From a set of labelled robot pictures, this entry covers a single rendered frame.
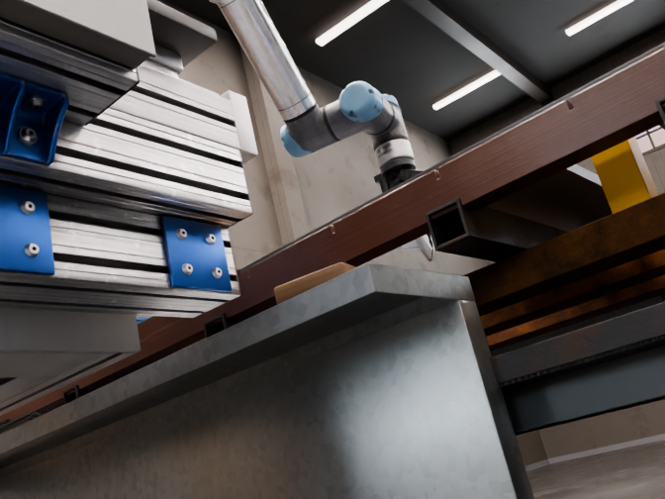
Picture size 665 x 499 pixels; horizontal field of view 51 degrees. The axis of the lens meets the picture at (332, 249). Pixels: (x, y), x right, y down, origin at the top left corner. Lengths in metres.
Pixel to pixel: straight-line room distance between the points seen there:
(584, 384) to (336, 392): 0.30
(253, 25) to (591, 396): 0.88
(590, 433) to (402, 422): 11.25
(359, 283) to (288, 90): 0.75
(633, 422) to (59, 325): 11.32
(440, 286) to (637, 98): 0.29
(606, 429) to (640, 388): 11.16
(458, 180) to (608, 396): 0.30
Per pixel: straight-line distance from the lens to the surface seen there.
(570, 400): 0.87
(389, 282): 0.70
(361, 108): 1.34
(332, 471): 0.93
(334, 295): 0.71
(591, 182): 1.11
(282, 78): 1.38
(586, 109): 0.83
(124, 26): 0.67
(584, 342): 0.78
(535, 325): 1.43
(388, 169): 1.42
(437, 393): 0.83
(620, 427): 11.93
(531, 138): 0.84
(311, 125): 1.40
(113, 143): 0.76
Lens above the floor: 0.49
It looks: 18 degrees up
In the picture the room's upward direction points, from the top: 13 degrees counter-clockwise
